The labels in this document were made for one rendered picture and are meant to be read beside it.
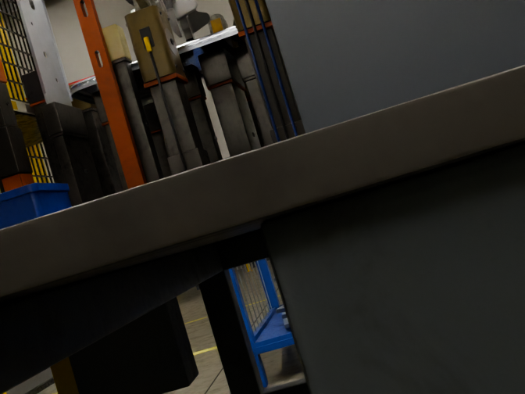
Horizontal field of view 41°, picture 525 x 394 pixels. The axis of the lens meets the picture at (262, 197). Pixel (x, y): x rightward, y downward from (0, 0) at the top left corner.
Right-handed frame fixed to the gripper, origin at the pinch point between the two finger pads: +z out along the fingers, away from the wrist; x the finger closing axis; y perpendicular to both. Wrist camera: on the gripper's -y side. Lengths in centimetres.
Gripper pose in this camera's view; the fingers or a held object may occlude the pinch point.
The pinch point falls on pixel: (183, 40)
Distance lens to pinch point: 142.1
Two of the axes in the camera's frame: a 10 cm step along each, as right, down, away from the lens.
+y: 9.5, -2.8, -1.7
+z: 2.7, 9.6, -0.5
